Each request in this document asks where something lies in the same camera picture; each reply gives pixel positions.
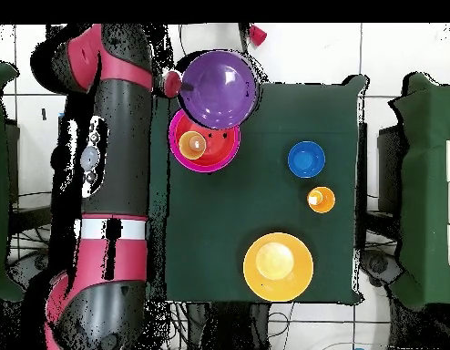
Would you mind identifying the black metal stand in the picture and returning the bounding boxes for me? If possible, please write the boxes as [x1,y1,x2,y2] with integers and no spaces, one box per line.
[356,122,369,212]
[7,203,55,236]

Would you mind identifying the red plastic bowl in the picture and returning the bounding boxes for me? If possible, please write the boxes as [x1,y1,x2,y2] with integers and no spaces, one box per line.
[174,113,236,167]

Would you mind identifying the red plastic cup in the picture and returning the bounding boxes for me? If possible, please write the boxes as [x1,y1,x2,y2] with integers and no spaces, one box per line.
[249,24,269,47]

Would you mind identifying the black tripod leg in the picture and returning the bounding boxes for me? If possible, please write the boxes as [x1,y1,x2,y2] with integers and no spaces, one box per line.
[238,23,251,54]

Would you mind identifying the large pink plastic bowl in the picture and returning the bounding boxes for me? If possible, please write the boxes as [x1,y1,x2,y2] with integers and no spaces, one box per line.
[168,108,241,173]

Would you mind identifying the yellow plastic cup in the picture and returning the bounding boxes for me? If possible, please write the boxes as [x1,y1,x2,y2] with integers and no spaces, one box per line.
[178,130,208,160]

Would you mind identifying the small blue plastic bowl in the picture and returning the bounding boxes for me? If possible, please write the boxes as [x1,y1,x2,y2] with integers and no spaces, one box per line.
[287,140,327,180]

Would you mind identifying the orange plastic cup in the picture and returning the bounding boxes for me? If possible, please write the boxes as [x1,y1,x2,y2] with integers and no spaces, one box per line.
[307,186,336,214]

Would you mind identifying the large orange plastic bowl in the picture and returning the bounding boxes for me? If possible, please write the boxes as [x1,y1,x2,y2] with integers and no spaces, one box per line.
[242,232,314,303]

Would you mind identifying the dark green table cloth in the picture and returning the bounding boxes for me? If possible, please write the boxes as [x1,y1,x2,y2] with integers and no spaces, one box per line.
[148,70,368,304]

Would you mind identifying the purple plastic bowl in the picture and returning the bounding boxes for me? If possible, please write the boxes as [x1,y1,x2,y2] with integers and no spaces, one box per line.
[179,49,258,130]

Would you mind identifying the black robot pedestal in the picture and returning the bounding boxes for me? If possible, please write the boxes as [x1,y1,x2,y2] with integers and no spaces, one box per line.
[186,302,272,350]

